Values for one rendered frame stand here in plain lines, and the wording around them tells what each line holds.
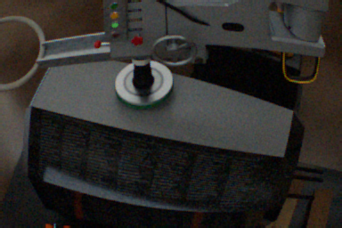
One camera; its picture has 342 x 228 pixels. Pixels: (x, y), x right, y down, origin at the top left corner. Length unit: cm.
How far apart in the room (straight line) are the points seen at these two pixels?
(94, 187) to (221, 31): 83
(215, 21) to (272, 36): 23
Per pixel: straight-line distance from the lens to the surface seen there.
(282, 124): 218
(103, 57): 203
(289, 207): 267
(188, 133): 213
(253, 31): 188
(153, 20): 183
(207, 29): 187
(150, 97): 216
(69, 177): 228
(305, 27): 189
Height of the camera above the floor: 256
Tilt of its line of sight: 51 degrees down
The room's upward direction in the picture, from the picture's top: 3 degrees counter-clockwise
